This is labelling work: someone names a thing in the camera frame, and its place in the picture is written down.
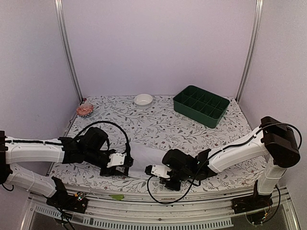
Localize white underwear black trim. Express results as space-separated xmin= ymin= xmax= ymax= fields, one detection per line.
xmin=128 ymin=143 xmax=166 ymax=180

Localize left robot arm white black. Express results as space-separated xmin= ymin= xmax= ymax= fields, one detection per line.
xmin=0 ymin=127 xmax=133 ymax=208

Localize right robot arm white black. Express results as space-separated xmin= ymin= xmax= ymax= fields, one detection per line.
xmin=151 ymin=116 xmax=302 ymax=209

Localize green tape piece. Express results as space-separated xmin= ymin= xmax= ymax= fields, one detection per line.
xmin=110 ymin=194 xmax=124 ymax=201

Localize red patterned cupcake cup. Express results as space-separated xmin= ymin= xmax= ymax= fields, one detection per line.
xmin=76 ymin=103 xmax=94 ymax=117

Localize white ceramic bowl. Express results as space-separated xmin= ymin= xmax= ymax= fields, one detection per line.
xmin=133 ymin=94 xmax=153 ymax=109

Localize green divided organizer tray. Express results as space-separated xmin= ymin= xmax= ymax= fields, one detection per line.
xmin=173 ymin=85 xmax=230 ymax=128

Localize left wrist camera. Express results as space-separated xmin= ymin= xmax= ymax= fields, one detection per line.
xmin=106 ymin=153 xmax=134 ymax=168

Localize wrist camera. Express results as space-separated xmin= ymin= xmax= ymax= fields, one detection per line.
xmin=106 ymin=153 xmax=134 ymax=168
xmin=144 ymin=165 xmax=171 ymax=179

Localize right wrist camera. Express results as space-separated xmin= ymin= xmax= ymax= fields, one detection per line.
xmin=144 ymin=165 xmax=171 ymax=179

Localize aluminium front rail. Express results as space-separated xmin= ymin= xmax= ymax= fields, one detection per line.
xmin=21 ymin=187 xmax=301 ymax=230

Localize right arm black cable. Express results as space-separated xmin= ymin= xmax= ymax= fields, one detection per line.
xmin=146 ymin=176 xmax=196 ymax=205

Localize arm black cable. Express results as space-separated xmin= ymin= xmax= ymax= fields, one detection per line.
xmin=146 ymin=176 xmax=196 ymax=205
xmin=74 ymin=121 xmax=131 ymax=156

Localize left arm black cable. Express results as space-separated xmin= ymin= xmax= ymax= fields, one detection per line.
xmin=74 ymin=121 xmax=131 ymax=156

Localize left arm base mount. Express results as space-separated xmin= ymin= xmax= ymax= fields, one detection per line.
xmin=47 ymin=176 xmax=89 ymax=214

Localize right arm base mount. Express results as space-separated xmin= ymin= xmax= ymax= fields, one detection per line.
xmin=231 ymin=180 xmax=273 ymax=225

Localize left aluminium frame post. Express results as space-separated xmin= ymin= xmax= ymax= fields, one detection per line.
xmin=54 ymin=0 xmax=83 ymax=103

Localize aluminium frame post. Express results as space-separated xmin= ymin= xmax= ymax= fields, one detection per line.
xmin=54 ymin=0 xmax=83 ymax=103
xmin=236 ymin=0 xmax=264 ymax=104

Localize right aluminium frame post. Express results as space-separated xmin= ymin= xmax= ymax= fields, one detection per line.
xmin=236 ymin=0 xmax=264 ymax=104

